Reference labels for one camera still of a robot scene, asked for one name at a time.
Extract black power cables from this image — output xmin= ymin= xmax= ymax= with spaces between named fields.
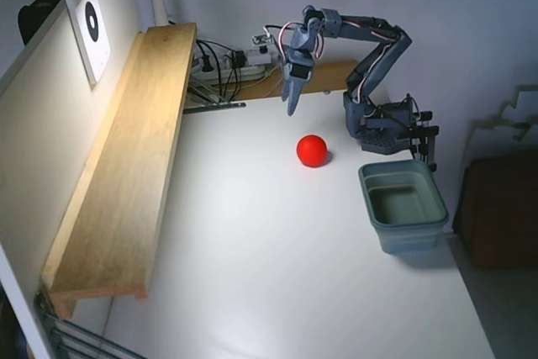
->
xmin=195 ymin=39 xmax=247 ymax=103

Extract red ball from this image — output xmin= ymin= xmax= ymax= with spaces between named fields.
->
xmin=296 ymin=135 xmax=328 ymax=166

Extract white device with black circle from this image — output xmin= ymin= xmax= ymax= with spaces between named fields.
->
xmin=64 ymin=0 xmax=113 ymax=85

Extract long wooden shelf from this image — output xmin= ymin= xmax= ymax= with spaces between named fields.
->
xmin=40 ymin=22 xmax=198 ymax=320

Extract wooden ledge board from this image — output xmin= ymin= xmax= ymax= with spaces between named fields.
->
xmin=226 ymin=59 xmax=358 ymax=102

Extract black table clamp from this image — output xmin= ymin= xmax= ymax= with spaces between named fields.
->
xmin=408 ymin=110 xmax=440 ymax=173

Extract white power strip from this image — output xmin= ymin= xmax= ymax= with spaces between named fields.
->
xmin=192 ymin=61 xmax=269 ymax=82

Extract thin white cable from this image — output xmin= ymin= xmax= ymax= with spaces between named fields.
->
xmin=262 ymin=65 xmax=286 ymax=98

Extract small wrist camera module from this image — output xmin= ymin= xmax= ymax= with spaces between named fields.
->
xmin=250 ymin=32 xmax=275 ymax=55

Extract white power adapter box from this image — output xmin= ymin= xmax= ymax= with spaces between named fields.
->
xmin=245 ymin=48 xmax=274 ymax=64

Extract grey-blue gripper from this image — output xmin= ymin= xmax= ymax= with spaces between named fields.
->
xmin=280 ymin=24 xmax=317 ymax=118

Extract grey plastic container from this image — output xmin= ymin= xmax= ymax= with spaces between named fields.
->
xmin=357 ymin=160 xmax=450 ymax=256

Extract metal shelf bracket rail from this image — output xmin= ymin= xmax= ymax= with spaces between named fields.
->
xmin=182 ymin=84 xmax=247 ymax=114

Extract grey metal frame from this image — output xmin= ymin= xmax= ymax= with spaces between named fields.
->
xmin=33 ymin=287 xmax=148 ymax=359

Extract dark brown cabinet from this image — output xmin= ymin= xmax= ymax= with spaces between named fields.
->
xmin=454 ymin=156 xmax=538 ymax=270

